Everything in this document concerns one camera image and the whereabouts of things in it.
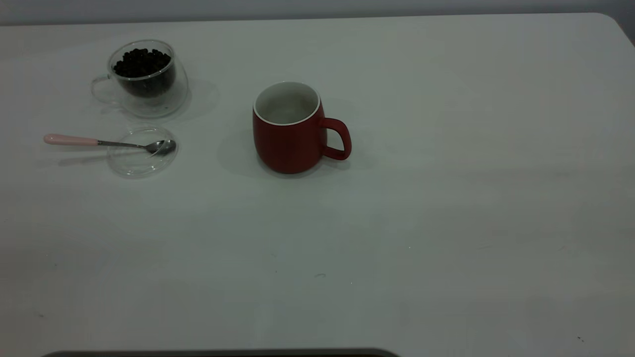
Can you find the dark coffee beans pile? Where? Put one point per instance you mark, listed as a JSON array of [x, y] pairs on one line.
[[144, 67]]

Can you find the clear glass cup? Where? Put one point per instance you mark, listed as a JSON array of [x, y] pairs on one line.
[[158, 104]]

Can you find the red ceramic mug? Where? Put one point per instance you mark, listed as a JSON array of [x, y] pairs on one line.
[[287, 148]]

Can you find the clear glass lid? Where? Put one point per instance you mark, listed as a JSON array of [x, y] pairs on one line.
[[134, 166]]

